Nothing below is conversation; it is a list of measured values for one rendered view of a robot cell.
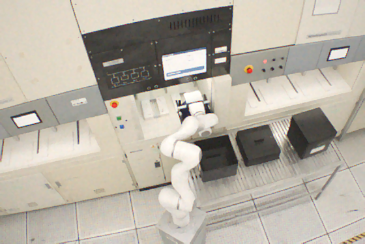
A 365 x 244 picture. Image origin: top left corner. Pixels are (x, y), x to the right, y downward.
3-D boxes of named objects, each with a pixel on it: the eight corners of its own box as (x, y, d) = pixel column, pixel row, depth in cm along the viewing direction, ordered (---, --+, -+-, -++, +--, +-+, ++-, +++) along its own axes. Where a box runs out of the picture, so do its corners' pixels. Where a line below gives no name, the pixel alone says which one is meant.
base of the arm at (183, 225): (186, 237, 207) (184, 229, 193) (163, 224, 214) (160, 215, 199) (199, 215, 217) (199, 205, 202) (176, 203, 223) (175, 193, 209)
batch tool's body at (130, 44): (140, 196, 311) (81, 40, 157) (127, 125, 368) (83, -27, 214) (222, 176, 320) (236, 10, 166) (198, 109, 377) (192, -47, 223)
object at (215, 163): (193, 152, 250) (193, 141, 236) (227, 146, 252) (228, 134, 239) (202, 183, 233) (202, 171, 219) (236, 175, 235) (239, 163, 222)
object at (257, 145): (246, 167, 239) (248, 158, 229) (234, 137, 257) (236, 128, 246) (279, 158, 241) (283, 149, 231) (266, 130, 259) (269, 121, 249)
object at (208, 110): (182, 138, 236) (179, 111, 211) (176, 119, 248) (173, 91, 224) (213, 131, 238) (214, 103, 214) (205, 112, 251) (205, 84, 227)
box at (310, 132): (300, 160, 239) (309, 143, 219) (285, 134, 256) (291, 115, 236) (328, 150, 243) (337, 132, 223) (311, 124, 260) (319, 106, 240)
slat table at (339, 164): (197, 237, 281) (196, 207, 221) (182, 183, 317) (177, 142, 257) (318, 199, 294) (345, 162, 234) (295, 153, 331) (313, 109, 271)
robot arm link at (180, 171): (173, 198, 196) (197, 205, 192) (166, 211, 186) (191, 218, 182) (176, 135, 168) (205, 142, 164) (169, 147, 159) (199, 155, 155)
